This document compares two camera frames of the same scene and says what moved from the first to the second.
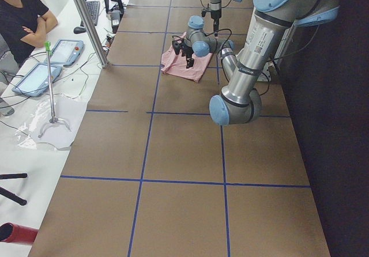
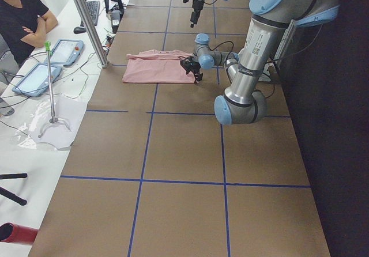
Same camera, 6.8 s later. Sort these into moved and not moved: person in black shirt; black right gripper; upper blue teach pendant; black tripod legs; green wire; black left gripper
Moved: black left gripper; black right gripper
Not moved: upper blue teach pendant; black tripod legs; person in black shirt; green wire
